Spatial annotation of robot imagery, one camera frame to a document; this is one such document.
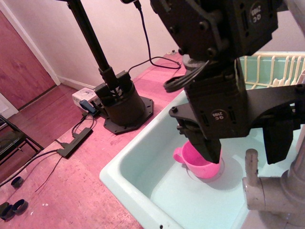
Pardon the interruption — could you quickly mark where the beige toy faucet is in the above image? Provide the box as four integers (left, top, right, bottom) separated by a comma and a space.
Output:
242, 129, 305, 229

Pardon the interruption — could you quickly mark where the black cable on table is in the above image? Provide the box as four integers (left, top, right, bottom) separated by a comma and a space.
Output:
0, 149, 64, 188

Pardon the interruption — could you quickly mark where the cream dish drying rack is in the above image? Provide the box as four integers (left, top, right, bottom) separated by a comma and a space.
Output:
240, 52, 305, 89

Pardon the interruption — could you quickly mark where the black ring front right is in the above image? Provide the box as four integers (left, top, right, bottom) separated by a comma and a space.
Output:
11, 199, 29, 215

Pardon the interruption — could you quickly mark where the pink plastic cup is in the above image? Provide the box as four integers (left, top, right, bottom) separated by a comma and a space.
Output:
173, 141, 221, 179

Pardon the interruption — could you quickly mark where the white cardboard box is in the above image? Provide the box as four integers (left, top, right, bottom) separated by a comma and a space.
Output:
72, 88, 98, 111

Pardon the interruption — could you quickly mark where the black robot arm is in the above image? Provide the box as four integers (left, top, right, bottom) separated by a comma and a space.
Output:
151, 0, 305, 164

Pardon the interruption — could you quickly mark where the blue clamp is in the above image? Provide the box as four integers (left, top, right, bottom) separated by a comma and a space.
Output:
79, 100, 98, 115

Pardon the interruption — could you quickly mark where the black usb hub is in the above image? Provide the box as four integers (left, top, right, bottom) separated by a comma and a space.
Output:
56, 127, 93, 159

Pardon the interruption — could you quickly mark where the black metal chair frame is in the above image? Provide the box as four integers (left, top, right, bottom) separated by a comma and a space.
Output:
0, 115, 44, 166

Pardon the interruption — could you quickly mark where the black camera pole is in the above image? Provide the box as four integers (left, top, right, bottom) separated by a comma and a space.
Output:
62, 0, 120, 96

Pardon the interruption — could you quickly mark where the black ring near edge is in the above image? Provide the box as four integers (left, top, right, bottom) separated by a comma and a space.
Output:
11, 176, 24, 189

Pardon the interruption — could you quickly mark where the black ring front left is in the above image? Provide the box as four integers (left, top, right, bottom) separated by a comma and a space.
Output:
0, 202, 14, 220

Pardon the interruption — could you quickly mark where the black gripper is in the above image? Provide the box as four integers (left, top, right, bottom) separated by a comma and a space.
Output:
169, 61, 305, 164

